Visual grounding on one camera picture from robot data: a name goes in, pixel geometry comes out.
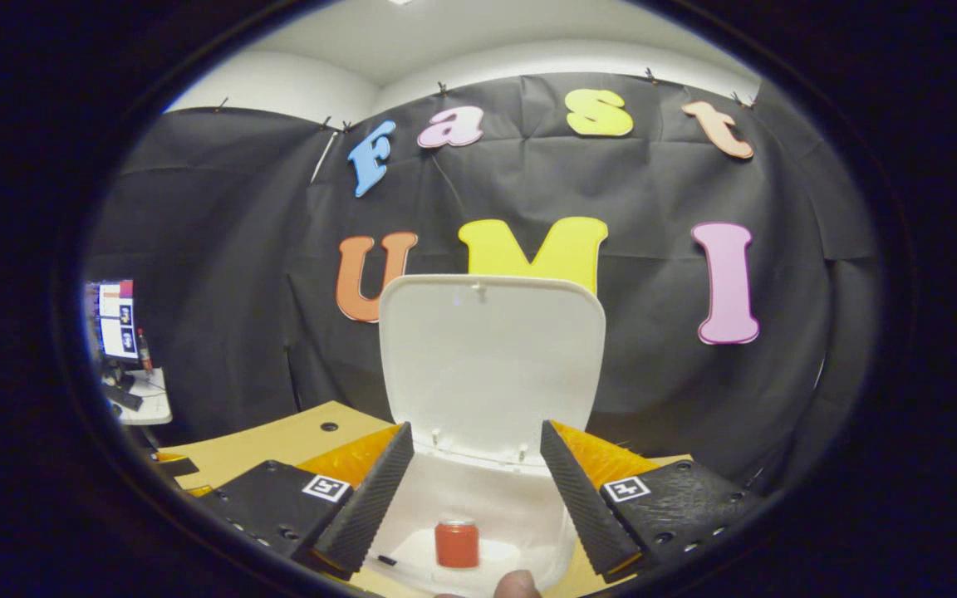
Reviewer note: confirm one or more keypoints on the computer monitor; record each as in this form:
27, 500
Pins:
117, 320

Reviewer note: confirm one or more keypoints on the white desktop garbage bin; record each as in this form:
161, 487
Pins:
487, 374

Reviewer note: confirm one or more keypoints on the wooden desktop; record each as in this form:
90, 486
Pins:
304, 436

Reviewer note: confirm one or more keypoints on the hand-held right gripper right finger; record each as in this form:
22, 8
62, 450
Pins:
582, 507

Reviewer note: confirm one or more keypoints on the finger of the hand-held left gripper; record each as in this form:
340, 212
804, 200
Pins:
198, 491
175, 465

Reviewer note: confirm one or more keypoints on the black keyboard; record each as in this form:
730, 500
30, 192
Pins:
123, 397

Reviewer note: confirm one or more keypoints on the orange pop can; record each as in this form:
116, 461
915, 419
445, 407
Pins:
457, 544

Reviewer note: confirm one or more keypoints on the white side table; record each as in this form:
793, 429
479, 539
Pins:
150, 399

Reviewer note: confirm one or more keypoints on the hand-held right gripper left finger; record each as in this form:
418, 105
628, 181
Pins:
366, 507

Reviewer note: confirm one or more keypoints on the small red bottle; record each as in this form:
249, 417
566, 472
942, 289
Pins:
144, 350

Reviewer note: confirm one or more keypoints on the black backdrop cloth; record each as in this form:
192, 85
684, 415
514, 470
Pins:
653, 374

